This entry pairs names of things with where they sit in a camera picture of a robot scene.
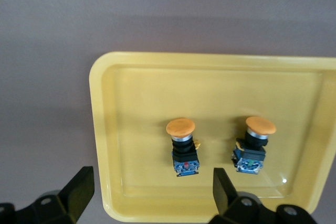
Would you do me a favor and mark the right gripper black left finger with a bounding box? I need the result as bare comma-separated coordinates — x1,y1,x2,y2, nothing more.
15,166,95,224

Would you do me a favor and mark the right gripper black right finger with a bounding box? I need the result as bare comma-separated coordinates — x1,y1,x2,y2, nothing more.
209,167,277,224

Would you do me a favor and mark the yellow mushroom push button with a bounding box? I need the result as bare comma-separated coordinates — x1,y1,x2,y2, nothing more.
230,115,277,176
165,118,202,178

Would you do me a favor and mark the yellow plastic tray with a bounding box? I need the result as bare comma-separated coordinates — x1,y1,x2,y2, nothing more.
88,51,336,223

